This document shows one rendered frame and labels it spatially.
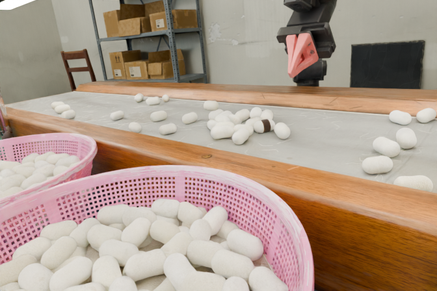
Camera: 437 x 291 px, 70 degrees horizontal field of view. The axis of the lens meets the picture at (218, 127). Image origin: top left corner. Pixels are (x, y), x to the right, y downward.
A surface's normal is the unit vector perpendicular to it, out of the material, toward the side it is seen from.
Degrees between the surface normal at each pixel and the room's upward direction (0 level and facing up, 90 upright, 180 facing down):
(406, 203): 0
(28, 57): 90
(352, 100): 45
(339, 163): 0
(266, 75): 90
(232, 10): 90
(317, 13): 40
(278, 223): 72
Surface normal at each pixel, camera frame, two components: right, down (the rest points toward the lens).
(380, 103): -0.52, -0.48
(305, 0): 0.76, 0.10
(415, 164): -0.10, -0.96
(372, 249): -0.64, 0.27
